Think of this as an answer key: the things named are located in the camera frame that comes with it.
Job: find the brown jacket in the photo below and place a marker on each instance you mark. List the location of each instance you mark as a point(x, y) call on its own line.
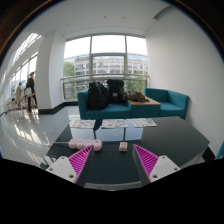
point(137, 96)

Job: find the teal corner sofa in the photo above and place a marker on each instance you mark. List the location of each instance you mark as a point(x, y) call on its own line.
point(115, 111)

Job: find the group of light chairs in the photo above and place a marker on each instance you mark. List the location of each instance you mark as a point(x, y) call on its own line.
point(11, 105)

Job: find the colourful sticker sheet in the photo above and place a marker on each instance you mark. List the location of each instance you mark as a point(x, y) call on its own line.
point(144, 123)
point(114, 123)
point(82, 124)

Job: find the small pink charger block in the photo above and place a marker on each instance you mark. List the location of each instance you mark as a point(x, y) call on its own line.
point(123, 146)

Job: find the wooden sofa side table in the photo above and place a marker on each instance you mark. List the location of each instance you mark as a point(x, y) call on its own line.
point(151, 102)

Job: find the pink power strip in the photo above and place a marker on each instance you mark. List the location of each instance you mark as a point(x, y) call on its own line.
point(85, 144)

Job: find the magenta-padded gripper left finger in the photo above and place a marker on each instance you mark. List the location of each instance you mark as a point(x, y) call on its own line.
point(63, 167)

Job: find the person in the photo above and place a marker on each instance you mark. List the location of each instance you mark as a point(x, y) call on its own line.
point(30, 85)
point(19, 91)

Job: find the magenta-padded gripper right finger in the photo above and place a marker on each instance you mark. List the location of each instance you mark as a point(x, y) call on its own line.
point(164, 168)

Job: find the black backpack with label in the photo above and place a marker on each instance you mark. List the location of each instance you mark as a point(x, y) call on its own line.
point(115, 90)

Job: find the large black backpack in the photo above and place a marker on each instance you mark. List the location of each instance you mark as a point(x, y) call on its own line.
point(97, 96)

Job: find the metal window railing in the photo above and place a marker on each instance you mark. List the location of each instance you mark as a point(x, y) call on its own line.
point(71, 79)

